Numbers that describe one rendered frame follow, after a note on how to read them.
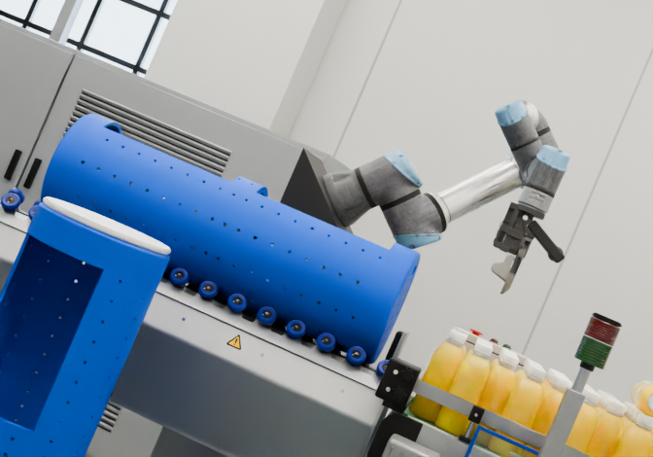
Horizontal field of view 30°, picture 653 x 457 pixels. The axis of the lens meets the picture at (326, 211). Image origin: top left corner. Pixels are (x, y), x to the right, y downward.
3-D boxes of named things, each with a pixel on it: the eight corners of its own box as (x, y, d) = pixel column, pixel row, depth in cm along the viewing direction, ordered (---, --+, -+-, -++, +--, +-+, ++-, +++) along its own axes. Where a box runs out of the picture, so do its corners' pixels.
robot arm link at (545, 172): (567, 157, 294) (576, 156, 285) (549, 198, 294) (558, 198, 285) (537, 143, 293) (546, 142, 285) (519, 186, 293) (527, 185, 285)
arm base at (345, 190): (327, 178, 334) (360, 162, 333) (350, 228, 333) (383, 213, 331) (319, 173, 319) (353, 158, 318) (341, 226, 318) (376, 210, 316)
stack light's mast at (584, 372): (561, 383, 248) (592, 311, 248) (590, 396, 247) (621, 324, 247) (563, 385, 241) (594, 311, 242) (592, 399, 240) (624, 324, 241)
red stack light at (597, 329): (581, 333, 248) (589, 315, 248) (611, 346, 247) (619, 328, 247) (584, 334, 241) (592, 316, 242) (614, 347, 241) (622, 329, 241)
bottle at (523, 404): (523, 463, 265) (556, 384, 265) (505, 459, 260) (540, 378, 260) (498, 449, 270) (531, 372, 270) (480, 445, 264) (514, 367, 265)
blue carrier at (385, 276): (70, 219, 314) (111, 117, 312) (381, 358, 301) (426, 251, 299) (24, 220, 286) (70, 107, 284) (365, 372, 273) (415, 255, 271)
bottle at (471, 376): (460, 438, 262) (494, 358, 262) (430, 424, 264) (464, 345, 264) (465, 437, 269) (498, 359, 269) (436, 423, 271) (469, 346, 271)
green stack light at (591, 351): (572, 356, 248) (581, 333, 248) (601, 369, 247) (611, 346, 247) (574, 357, 241) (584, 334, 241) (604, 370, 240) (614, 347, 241)
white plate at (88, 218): (70, 200, 263) (68, 206, 263) (23, 191, 236) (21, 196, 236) (185, 251, 260) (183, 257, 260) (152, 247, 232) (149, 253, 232)
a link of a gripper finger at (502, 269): (483, 286, 286) (498, 251, 288) (506, 296, 285) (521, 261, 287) (484, 282, 283) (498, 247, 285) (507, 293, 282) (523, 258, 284)
